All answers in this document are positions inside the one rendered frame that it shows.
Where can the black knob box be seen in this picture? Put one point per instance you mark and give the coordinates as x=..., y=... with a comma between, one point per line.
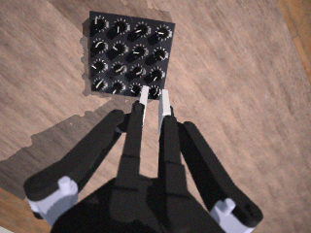
x=112, y=53

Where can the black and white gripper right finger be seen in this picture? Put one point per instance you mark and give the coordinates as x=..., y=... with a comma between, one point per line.
x=228, y=205

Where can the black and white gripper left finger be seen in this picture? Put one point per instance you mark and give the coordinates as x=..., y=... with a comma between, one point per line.
x=55, y=189

